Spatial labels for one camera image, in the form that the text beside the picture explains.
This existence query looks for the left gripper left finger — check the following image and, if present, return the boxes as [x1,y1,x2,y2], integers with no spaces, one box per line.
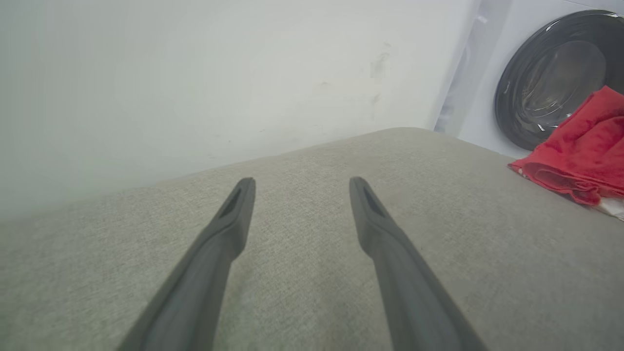
[117,176,257,351]

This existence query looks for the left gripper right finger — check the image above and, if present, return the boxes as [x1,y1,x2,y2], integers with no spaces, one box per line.
[349,176,489,351]

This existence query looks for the red garment with white stripes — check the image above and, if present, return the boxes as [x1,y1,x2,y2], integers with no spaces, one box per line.
[507,85,624,222]

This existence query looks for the dark round washing machine door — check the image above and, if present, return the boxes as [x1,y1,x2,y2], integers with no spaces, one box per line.
[494,9,624,152]

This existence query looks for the white washing machine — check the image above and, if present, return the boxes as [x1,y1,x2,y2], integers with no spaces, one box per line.
[434,0,624,159]

